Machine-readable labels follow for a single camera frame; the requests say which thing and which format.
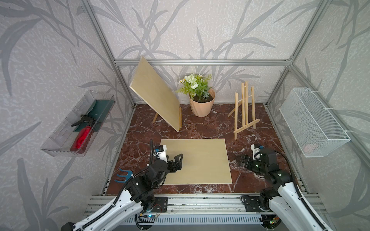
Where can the blue garden hand rake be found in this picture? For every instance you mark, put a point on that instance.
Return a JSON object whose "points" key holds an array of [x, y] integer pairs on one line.
{"points": [[123, 176]]}

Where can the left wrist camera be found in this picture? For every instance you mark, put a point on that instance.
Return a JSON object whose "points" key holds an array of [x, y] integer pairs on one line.
{"points": [[160, 153]]}

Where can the green dustpan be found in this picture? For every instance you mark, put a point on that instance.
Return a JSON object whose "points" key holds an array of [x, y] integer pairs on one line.
{"points": [[99, 110]]}

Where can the white wire mesh basket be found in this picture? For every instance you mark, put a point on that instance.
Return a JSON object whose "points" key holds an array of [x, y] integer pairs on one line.
{"points": [[311, 122]]}

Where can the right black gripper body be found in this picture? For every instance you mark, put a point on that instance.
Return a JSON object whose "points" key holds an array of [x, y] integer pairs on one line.
{"points": [[255, 166]]}

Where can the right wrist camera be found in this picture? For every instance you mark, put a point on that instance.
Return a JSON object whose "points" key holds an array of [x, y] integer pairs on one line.
{"points": [[256, 154]]}

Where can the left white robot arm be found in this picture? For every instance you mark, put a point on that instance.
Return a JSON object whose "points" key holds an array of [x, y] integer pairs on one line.
{"points": [[134, 197]]}

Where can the pink flower pot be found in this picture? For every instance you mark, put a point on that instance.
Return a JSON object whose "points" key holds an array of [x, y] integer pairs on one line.
{"points": [[202, 109]]}

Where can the wooden easel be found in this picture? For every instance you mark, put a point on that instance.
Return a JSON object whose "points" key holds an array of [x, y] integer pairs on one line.
{"points": [[247, 106], [178, 128]]}

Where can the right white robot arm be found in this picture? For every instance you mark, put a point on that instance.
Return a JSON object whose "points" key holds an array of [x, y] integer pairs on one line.
{"points": [[284, 197]]}

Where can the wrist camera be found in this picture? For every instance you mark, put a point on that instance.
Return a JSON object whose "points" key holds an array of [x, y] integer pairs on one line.
{"points": [[160, 153], [256, 154]]}

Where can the green artificial plant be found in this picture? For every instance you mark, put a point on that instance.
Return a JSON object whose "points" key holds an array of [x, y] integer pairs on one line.
{"points": [[196, 87]]}

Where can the pink item in basket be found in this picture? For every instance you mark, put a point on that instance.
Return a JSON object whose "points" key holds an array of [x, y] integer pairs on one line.
{"points": [[310, 148]]}

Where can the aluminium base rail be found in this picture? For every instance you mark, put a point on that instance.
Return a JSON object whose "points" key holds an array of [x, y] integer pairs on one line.
{"points": [[219, 204]]}

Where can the clear plastic wall bin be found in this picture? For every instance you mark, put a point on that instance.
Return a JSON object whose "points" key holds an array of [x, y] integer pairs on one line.
{"points": [[74, 136]]}

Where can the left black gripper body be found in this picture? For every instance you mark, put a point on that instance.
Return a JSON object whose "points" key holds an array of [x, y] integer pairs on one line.
{"points": [[170, 167]]}

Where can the wooden board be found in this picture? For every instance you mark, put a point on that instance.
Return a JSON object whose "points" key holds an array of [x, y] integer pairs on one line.
{"points": [[151, 88], [205, 161]]}

